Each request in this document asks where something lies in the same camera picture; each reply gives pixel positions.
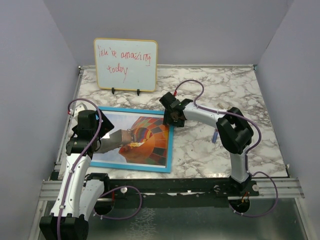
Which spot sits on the clear bag of hardware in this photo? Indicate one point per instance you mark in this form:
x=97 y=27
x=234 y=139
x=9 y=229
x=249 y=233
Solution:
x=224 y=107

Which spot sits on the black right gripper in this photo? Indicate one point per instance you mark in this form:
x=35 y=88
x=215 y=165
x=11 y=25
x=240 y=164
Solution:
x=167 y=120

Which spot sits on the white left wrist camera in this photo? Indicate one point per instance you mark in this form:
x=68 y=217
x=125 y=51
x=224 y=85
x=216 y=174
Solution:
x=78 y=108

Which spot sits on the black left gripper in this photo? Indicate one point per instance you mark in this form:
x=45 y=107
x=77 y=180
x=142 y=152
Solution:
x=106 y=126

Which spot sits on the black whiteboard stand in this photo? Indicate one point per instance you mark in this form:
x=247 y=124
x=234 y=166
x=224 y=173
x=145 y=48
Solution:
x=136 y=91

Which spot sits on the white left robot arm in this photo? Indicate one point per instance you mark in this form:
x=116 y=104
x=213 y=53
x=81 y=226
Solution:
x=69 y=216

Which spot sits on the blue red screwdriver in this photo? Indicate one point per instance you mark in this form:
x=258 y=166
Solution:
x=215 y=136

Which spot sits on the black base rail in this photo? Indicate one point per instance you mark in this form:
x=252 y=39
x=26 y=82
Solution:
x=168 y=192

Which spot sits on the white dry-erase board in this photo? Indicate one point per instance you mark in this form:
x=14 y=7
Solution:
x=126 y=64

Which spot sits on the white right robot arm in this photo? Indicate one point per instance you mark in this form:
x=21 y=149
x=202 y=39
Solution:
x=234 y=131

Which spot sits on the blue picture frame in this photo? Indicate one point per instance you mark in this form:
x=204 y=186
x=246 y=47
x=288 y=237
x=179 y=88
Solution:
x=139 y=141

